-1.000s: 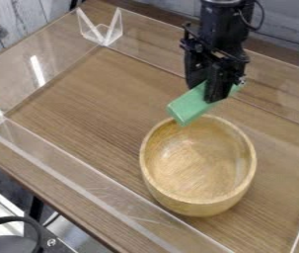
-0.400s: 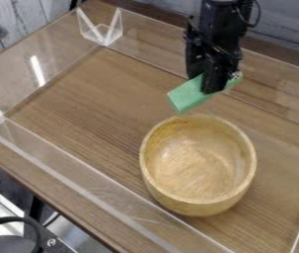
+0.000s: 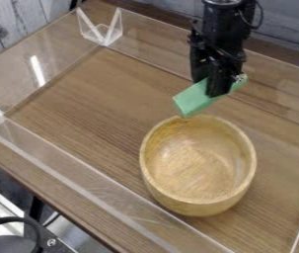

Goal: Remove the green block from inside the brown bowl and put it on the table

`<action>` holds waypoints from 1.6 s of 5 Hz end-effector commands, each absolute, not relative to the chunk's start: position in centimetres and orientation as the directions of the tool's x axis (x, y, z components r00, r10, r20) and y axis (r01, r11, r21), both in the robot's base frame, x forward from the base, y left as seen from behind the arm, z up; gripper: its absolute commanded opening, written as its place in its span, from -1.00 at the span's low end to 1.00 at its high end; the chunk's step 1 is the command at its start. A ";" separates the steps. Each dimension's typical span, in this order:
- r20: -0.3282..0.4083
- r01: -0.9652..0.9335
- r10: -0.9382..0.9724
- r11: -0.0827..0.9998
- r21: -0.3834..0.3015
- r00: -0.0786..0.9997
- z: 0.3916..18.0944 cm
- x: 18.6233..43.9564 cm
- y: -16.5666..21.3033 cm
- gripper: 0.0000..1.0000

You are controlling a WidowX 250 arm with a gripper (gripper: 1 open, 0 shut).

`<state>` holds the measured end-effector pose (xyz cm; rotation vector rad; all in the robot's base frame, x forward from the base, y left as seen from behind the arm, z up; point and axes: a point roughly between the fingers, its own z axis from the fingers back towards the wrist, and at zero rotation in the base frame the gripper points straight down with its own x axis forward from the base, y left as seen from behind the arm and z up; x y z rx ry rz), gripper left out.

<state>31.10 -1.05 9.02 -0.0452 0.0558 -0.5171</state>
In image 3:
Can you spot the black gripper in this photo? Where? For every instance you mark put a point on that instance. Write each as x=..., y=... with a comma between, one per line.
x=217, y=40

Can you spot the green rectangular block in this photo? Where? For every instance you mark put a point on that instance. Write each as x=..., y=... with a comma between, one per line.
x=191, y=101

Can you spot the brown wooden bowl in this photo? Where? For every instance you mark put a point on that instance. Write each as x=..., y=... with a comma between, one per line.
x=198, y=164

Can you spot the black table leg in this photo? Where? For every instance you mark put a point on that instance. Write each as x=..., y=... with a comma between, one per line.
x=36, y=209

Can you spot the black metal stand base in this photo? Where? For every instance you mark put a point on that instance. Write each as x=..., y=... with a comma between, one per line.
x=26, y=244

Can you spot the clear acrylic corner bracket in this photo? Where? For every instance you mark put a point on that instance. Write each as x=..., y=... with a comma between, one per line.
x=102, y=34

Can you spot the clear acrylic tray wall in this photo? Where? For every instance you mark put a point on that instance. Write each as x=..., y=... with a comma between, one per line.
x=78, y=104

